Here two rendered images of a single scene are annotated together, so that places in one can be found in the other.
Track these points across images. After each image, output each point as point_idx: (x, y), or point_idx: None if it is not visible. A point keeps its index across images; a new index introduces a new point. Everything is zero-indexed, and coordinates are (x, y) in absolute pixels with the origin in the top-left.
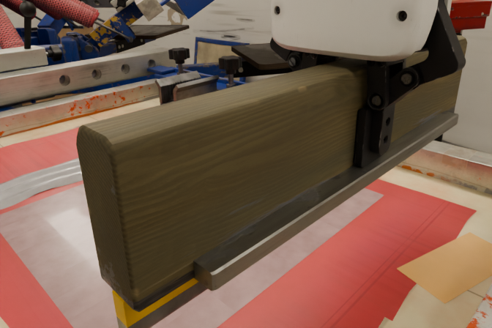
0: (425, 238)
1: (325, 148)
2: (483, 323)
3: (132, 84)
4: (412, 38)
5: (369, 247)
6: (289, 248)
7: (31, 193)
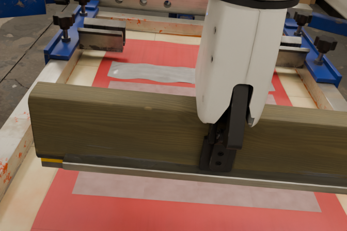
0: None
1: (168, 145)
2: None
3: None
4: (203, 114)
5: (253, 229)
6: (208, 193)
7: (136, 77)
